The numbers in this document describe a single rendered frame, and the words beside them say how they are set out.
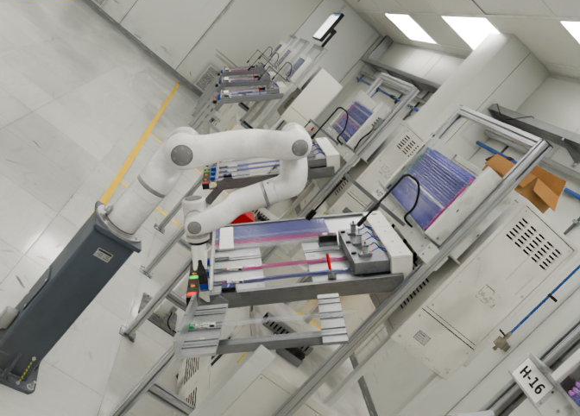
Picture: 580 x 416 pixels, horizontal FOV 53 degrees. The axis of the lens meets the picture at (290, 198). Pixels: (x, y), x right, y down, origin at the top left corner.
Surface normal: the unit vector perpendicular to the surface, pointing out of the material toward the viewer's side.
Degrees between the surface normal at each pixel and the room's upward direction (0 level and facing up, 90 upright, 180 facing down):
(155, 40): 90
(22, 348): 90
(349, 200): 90
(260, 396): 90
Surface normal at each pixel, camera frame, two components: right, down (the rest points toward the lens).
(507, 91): 0.11, 0.31
